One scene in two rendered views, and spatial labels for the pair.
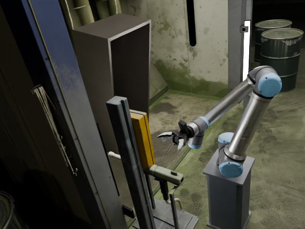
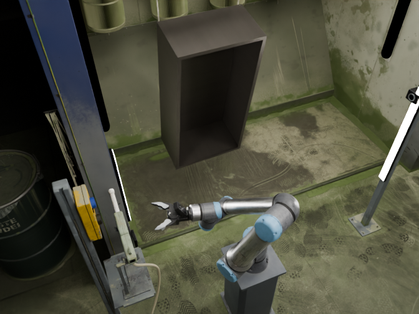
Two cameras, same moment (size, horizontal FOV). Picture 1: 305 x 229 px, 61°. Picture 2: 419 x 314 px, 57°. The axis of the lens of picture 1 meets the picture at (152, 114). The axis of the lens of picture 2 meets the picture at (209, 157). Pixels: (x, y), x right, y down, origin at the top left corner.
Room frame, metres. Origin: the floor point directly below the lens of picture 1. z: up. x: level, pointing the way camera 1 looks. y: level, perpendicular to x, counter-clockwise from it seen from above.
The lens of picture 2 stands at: (0.25, -0.89, 2.80)
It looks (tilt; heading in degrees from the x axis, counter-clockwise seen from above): 45 degrees down; 29
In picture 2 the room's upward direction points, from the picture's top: 1 degrees counter-clockwise
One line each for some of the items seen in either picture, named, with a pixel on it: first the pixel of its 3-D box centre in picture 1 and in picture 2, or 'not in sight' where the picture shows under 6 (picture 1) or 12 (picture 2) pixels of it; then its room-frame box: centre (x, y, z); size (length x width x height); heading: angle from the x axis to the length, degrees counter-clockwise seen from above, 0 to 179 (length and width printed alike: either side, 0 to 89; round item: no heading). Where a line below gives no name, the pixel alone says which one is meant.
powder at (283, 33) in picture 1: (281, 34); not in sight; (3.78, -2.12, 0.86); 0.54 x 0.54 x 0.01
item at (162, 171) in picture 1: (145, 176); (123, 231); (1.07, 0.10, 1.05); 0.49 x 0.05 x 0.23; 51
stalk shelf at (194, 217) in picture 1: (164, 221); (128, 276); (0.96, 0.04, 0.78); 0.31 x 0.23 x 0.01; 51
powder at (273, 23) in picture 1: (273, 24); not in sight; (4.40, -2.31, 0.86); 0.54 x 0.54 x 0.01
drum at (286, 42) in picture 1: (278, 61); not in sight; (3.77, -2.12, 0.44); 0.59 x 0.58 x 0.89; 155
